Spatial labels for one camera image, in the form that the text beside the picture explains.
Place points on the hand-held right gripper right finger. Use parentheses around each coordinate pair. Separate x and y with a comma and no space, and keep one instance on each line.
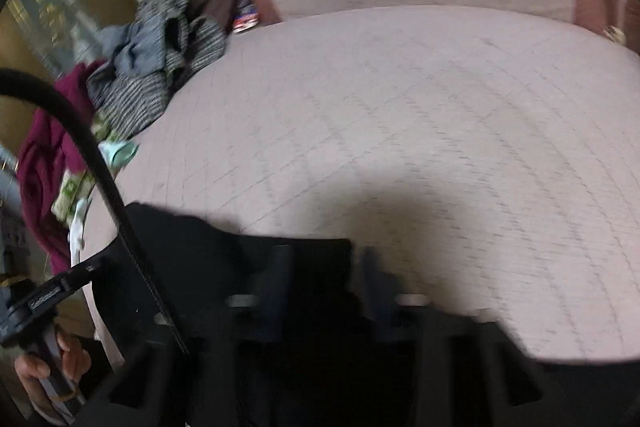
(374,289)

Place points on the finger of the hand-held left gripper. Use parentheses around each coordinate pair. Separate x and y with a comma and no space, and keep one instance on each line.
(92,263)

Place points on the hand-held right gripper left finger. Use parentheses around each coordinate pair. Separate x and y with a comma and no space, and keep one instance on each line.
(272,289)

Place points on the black pants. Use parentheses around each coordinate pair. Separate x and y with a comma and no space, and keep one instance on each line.
(200,247)

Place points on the person's left hand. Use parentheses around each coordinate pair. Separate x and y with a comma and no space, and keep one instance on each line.
(75,359)

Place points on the white cloth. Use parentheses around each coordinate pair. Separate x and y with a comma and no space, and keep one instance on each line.
(77,232)

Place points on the green patterned cloth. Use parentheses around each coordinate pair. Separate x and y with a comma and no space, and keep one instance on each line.
(70,197)

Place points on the mint green cloth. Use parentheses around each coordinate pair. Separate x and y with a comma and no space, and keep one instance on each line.
(119,152)

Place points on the maroon garment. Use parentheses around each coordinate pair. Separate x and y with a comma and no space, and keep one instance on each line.
(45,157)

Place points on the pink quilted bed blanket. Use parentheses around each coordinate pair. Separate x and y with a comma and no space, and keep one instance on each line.
(400,132)

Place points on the grey-blue garment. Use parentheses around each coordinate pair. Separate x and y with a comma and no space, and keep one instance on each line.
(137,49)

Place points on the wooden cabinet with glass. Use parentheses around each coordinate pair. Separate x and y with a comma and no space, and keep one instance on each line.
(12,52)

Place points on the grey striped garment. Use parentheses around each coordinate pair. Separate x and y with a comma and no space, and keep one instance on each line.
(200,49)

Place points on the red and blue packet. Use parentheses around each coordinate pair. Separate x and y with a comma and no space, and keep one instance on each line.
(246,9)

